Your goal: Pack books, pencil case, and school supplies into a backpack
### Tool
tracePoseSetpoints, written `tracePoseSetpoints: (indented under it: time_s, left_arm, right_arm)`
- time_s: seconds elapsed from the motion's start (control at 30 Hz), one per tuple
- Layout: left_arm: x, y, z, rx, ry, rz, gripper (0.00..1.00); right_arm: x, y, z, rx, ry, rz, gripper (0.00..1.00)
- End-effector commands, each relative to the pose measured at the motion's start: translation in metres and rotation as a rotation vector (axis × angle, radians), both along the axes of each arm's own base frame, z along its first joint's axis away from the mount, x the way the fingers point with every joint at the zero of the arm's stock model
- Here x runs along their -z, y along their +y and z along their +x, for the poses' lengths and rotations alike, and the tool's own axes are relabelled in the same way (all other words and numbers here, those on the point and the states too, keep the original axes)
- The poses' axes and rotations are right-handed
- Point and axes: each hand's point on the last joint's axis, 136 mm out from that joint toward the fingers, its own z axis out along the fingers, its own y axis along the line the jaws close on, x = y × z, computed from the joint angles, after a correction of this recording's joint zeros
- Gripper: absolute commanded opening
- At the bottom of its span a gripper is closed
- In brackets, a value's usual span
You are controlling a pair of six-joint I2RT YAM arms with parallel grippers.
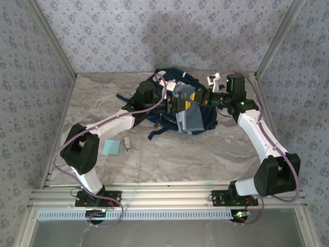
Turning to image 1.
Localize grey mesh pencil case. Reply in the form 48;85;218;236
172;83;205;136

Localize navy blue backpack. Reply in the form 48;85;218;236
116;68;219;141

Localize light blue sticky note pad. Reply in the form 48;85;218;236
102;139;121;155

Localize grey metal panel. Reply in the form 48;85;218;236
19;208;318;247

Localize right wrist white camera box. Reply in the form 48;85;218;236
207;73;222;91

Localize aluminium table side rail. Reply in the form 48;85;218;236
254;73;294;187
40;74;77;188

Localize aluminium corner post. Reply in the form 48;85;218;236
254;0;306;78
25;0;77;78

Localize aluminium frame rail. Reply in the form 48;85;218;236
28;181;308;209

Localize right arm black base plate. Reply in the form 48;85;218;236
211;189;259;207

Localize grey slotted cable duct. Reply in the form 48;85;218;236
38;208;248;221

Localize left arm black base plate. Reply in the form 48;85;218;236
75;190;122;208

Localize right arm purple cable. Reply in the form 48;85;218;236
218;70;302;226

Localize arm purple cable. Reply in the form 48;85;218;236
52;74;168;227
218;70;302;226

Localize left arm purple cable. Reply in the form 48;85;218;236
52;74;168;227

